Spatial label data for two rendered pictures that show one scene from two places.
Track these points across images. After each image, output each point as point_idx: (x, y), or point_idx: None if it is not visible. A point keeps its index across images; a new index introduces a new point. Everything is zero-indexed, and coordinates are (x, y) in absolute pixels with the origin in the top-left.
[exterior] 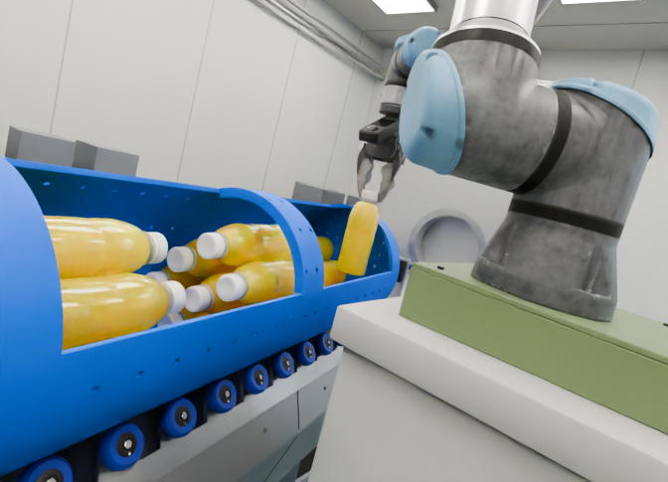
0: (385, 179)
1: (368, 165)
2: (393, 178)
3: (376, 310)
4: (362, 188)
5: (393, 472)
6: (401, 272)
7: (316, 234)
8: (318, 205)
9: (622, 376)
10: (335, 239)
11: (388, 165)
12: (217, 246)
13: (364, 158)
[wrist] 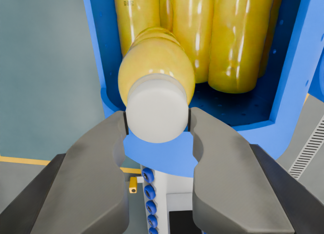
0: (94, 151)
1: (217, 186)
2: (48, 164)
3: None
4: (192, 111)
5: None
6: (170, 221)
7: (266, 119)
8: (289, 48)
9: None
10: (228, 122)
11: (71, 220)
12: None
13: (279, 223)
